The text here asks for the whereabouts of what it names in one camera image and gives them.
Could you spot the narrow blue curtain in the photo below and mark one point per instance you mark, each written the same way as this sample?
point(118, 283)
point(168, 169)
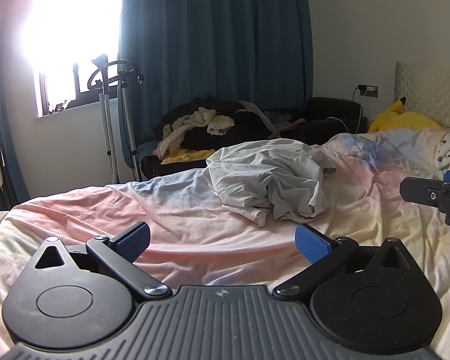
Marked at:
point(11, 172)

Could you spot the cream fluffy blanket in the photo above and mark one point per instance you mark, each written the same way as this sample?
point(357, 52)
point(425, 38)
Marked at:
point(210, 118)

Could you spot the white t-shirt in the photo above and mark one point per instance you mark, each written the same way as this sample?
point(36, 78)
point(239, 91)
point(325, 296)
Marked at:
point(270, 172)

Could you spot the pastel pink yellow bedsheet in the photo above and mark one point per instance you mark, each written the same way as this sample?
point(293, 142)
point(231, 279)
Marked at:
point(172, 213)

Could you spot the beige quilted headboard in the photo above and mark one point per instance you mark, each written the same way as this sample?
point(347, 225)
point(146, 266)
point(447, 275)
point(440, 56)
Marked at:
point(431, 90)

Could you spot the wide blue curtain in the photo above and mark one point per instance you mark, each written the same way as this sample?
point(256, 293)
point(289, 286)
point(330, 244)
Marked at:
point(210, 37)

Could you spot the garment steamer stand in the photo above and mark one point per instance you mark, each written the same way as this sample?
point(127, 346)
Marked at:
point(107, 120)

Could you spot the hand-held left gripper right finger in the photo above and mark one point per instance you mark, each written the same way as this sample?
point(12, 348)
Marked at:
point(311, 245)

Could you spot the black sofa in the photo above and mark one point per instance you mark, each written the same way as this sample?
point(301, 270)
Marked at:
point(330, 112)

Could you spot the yellow plush toy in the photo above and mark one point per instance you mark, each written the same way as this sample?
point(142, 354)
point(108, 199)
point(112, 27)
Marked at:
point(397, 120)

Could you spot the pile of black clothes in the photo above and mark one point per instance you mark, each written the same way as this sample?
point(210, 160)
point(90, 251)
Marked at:
point(232, 133)

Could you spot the yellow cloth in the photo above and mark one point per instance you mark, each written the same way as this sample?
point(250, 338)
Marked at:
point(187, 154)

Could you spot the wall socket with charger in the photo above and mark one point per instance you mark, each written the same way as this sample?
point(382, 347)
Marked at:
point(367, 90)

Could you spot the window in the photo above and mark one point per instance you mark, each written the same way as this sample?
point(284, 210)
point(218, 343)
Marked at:
point(71, 26)

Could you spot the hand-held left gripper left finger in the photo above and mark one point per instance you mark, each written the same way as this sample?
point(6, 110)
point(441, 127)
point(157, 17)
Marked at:
point(133, 242)

